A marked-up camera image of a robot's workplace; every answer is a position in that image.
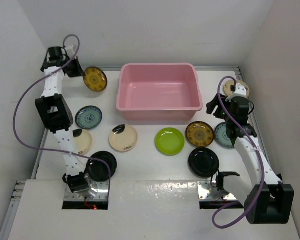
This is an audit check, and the black plate right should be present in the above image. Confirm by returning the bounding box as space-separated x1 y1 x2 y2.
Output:
188 147 220 179

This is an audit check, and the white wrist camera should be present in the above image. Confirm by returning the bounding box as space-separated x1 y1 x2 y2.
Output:
64 44 77 52
226 82 247 102

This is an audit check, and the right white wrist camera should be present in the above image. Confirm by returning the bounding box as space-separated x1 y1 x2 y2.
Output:
226 82 247 102

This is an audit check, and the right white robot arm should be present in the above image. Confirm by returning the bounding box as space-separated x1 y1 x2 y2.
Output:
206 93 295 229

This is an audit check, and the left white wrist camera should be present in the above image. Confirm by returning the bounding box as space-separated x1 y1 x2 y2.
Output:
64 44 77 52

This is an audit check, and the cream plate with black brushstroke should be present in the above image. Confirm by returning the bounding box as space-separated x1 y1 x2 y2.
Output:
108 124 138 152

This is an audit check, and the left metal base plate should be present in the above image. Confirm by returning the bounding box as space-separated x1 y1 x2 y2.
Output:
63 181 109 202

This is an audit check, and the yellow patterned plate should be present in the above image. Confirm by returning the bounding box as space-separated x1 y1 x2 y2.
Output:
185 121 215 148
83 67 108 92

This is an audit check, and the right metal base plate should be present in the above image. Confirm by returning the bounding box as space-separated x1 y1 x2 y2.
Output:
197 180 237 202

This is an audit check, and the green plate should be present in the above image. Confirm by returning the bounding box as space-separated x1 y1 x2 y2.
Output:
154 127 186 156

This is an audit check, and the black plate left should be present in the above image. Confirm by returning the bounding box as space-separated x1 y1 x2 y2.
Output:
85 151 118 182

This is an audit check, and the metal base plate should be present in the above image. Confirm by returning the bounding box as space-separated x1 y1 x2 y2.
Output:
197 180 237 202
63 181 109 202

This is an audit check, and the cream floral plate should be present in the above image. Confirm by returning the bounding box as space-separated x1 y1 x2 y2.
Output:
223 79 250 97

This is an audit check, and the pink plastic bin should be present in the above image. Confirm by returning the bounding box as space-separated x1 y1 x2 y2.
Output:
116 63 203 121

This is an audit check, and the blue patterned plate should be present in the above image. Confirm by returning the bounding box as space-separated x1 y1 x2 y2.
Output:
75 105 103 130
214 122 234 149

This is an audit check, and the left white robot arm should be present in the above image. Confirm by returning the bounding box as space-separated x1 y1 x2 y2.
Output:
35 46 90 195

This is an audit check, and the cream plate far left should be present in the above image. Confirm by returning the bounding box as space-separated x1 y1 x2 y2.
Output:
72 129 93 155

